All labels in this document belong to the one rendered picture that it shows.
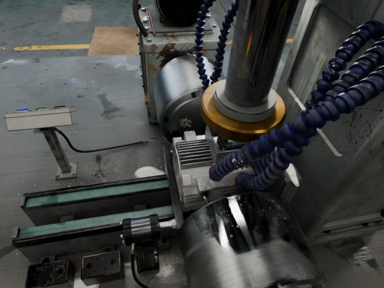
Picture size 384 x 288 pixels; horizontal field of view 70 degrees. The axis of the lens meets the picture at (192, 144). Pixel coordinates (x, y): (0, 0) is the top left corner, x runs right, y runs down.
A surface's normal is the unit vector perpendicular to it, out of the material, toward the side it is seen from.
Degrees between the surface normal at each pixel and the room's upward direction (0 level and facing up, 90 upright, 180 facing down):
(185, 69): 13
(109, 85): 0
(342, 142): 90
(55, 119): 52
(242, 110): 0
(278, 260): 5
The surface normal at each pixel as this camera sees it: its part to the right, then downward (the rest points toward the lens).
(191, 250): -0.87, -0.18
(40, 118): 0.19, 0.16
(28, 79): 0.05, -0.67
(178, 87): -0.47, -0.51
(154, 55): 0.20, 0.73
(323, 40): -0.98, 0.11
